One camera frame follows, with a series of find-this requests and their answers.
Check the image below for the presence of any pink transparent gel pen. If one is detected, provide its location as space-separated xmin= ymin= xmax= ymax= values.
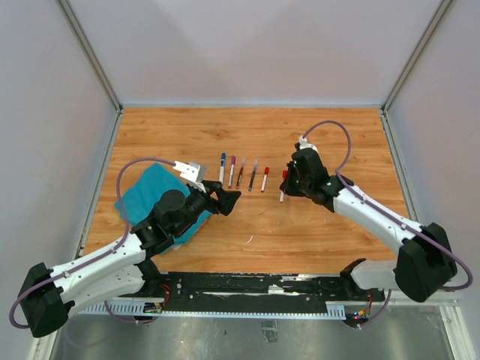
xmin=235 ymin=166 xmax=244 ymax=190

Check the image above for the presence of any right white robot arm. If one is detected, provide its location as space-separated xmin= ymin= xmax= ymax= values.
xmin=280 ymin=146 xmax=458 ymax=302

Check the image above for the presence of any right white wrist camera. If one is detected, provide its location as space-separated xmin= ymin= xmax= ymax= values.
xmin=296 ymin=136 xmax=318 ymax=152

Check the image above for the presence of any teal cloth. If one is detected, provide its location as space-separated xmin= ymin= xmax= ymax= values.
xmin=113 ymin=157 xmax=189 ymax=251

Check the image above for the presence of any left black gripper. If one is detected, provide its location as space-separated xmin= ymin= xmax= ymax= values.
xmin=172 ymin=180 xmax=241 ymax=235

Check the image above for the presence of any white whiteboard marker purple end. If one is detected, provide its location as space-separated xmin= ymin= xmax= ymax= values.
xmin=227 ymin=164 xmax=236 ymax=189

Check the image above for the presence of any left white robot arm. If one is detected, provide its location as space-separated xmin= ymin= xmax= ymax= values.
xmin=17 ymin=180 xmax=242 ymax=338

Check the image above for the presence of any white blue deli marker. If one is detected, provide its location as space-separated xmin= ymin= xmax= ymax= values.
xmin=218 ymin=164 xmax=225 ymax=184

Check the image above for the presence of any thin white red-end pen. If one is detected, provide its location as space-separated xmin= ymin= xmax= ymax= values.
xmin=260 ymin=173 xmax=269 ymax=193

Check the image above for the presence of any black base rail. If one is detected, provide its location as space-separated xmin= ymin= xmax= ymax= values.
xmin=132 ymin=272 xmax=385 ymax=314

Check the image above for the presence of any blue gel pen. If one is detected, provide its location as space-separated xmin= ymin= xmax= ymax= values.
xmin=248 ymin=165 xmax=258 ymax=192

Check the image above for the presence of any blue marker cap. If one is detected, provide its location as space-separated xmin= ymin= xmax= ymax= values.
xmin=220 ymin=153 xmax=227 ymax=167

